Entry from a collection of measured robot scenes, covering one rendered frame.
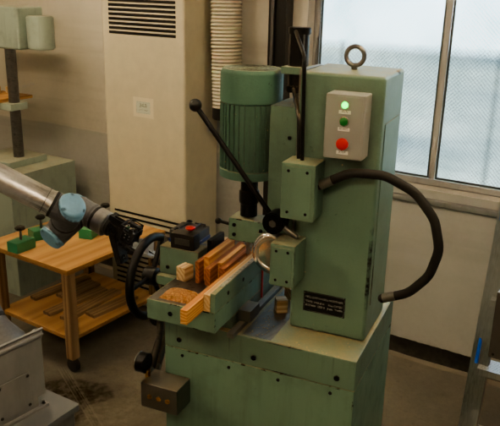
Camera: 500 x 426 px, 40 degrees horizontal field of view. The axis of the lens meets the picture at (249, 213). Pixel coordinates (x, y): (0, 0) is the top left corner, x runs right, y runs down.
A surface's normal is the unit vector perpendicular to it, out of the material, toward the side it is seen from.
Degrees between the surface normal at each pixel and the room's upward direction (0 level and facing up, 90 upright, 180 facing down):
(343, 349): 0
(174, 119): 90
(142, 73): 90
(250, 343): 90
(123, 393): 0
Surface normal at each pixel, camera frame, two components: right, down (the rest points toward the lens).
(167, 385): 0.02, -0.95
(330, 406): -0.40, 0.28
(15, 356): 0.80, 0.21
